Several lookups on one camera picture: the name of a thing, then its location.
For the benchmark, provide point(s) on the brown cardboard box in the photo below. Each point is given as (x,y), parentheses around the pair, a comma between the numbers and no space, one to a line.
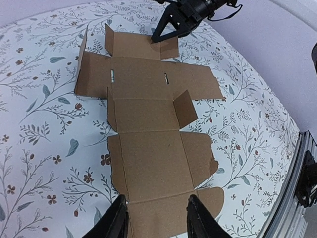
(154,163)

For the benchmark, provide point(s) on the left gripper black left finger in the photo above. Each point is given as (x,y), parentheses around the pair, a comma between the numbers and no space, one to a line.
(113,223)

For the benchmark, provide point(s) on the aluminium front rail base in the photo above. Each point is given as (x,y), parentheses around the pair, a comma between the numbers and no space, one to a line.
(298,192)

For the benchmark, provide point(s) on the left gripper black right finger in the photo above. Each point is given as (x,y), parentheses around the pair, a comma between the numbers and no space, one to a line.
(200,222)

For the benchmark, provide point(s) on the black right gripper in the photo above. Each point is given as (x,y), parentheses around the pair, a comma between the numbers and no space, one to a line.
(179,18)

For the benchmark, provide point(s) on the floral patterned table cloth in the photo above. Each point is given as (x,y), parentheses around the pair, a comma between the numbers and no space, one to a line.
(54,163)

